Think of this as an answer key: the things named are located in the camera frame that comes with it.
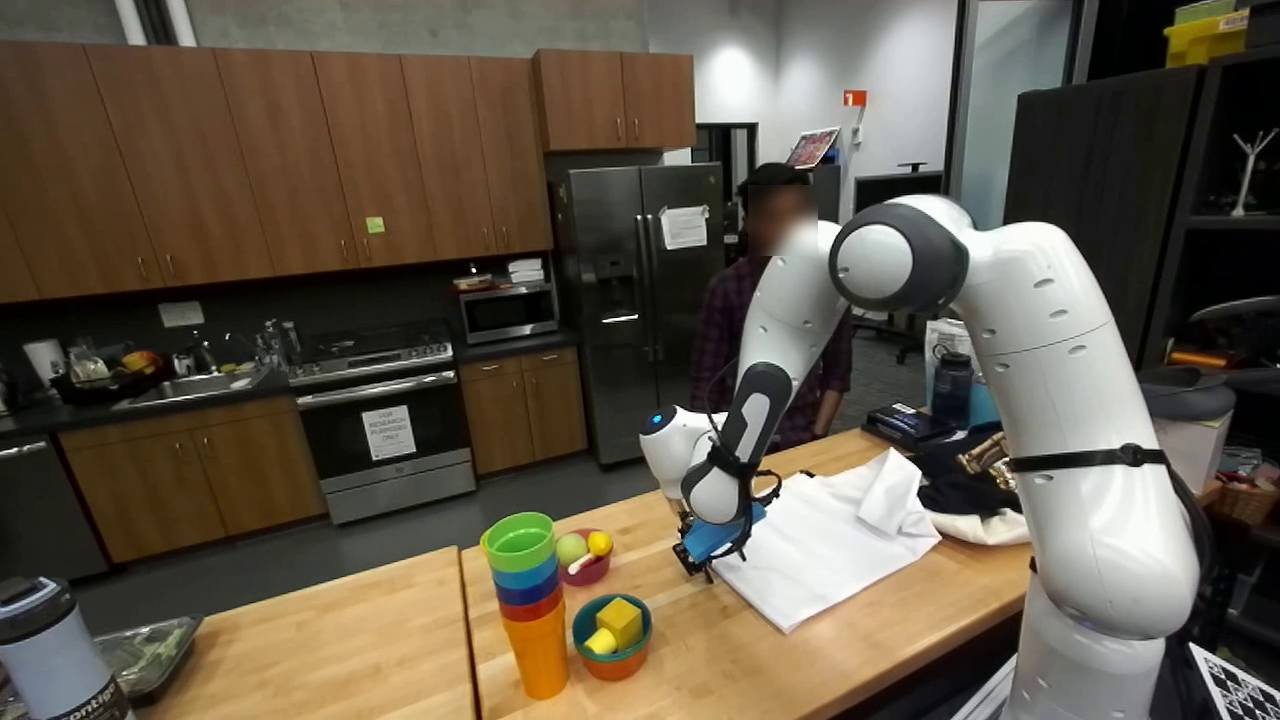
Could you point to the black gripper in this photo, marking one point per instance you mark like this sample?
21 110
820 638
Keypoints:
697 557

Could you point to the white cloth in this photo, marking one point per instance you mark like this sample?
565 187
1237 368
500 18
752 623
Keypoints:
843 546

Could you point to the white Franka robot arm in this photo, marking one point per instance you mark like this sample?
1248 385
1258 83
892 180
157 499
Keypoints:
1066 400

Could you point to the yellow toy block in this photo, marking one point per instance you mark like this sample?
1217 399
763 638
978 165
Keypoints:
620 618

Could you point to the yellow toy ball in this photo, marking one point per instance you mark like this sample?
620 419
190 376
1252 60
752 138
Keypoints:
598 541

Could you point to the small red fruit bowl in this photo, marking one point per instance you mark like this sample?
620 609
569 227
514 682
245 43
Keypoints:
584 569

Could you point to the green toy apple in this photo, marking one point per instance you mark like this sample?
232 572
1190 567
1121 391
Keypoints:
569 550

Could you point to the lime toy block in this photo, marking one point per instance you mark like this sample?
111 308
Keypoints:
601 640

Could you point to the teal and orange bowl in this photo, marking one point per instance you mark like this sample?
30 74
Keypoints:
609 664

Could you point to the stack of colourful cups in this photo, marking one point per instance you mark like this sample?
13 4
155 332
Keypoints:
524 603

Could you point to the person in plaid shirt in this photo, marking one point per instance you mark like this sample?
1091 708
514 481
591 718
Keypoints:
712 345

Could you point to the narrow wooden base cabinet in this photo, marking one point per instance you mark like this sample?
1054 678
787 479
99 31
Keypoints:
522 413

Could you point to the black box with label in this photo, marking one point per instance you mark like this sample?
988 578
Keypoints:
899 427

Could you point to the stainless steel refrigerator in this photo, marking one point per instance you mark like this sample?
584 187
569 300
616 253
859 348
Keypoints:
626 306

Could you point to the black fabric bag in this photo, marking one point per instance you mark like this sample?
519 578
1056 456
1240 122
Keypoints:
961 474

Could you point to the cream fabric bag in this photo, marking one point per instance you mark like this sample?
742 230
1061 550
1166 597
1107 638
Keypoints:
982 530

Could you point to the dark water bottle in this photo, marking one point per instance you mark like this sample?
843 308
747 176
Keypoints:
948 394

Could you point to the silver microwave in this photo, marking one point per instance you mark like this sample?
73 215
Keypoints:
505 318

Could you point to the blue plastic container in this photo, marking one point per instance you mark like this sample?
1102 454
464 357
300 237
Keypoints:
987 407

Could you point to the paper sheet on refrigerator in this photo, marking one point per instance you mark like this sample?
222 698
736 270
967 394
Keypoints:
683 230

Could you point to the stainless steel oven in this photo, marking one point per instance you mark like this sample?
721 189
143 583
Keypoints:
387 442

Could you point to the paper sheet on oven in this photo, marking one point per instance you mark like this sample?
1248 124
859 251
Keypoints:
390 435

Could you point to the stack of white plates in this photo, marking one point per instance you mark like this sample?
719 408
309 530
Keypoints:
524 272

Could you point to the brown bowl on microwave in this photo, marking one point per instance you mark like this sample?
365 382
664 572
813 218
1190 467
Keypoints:
475 283

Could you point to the open laptop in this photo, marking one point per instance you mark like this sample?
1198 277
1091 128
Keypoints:
813 151

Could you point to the green sticky note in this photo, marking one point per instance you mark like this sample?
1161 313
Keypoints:
374 227

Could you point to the chrome sink faucet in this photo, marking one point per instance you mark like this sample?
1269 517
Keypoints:
277 345

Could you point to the white bin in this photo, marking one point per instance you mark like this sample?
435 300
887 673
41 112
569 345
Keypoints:
1198 435

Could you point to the wide wooden base cabinet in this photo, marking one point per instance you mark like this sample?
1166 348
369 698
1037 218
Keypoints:
184 481

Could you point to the grey tray with greens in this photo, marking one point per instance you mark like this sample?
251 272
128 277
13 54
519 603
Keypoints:
147 657

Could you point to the dark bowl with fruit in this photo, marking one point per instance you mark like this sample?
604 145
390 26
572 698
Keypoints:
135 368

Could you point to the black shelf unit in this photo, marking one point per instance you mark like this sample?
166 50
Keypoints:
1132 145

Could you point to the grey white blender jar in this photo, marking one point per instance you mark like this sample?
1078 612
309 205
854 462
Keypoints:
54 660

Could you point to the dark dishwasher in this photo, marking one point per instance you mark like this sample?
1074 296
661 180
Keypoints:
41 515

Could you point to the yellow storage box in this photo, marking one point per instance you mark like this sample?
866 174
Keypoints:
1205 36

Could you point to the small wooden wall cabinet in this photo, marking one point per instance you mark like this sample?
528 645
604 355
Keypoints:
615 103

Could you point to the long wooden wall cabinets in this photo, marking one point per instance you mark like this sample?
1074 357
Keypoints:
265 162

